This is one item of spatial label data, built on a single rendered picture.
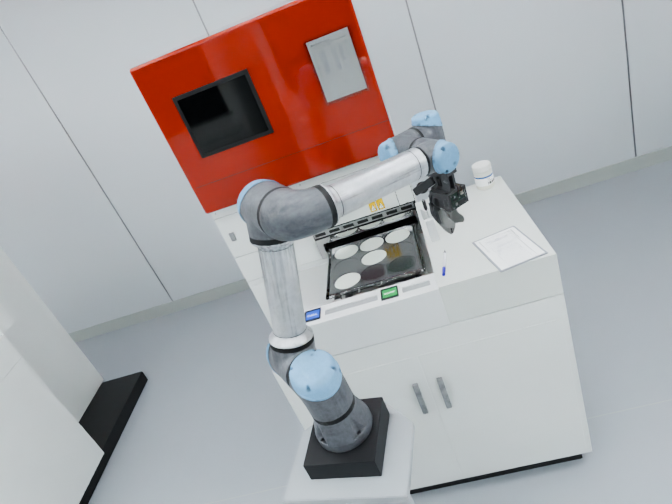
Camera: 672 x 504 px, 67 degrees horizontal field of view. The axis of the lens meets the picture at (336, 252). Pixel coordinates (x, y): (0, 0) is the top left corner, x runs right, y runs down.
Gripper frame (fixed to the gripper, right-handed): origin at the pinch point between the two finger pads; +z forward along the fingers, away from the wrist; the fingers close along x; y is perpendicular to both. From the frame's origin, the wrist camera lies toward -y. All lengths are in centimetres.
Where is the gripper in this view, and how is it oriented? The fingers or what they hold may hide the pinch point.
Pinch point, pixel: (449, 229)
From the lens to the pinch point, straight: 154.5
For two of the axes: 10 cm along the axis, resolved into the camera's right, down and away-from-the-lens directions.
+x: 8.0, -4.8, 3.7
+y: 5.1, 2.2, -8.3
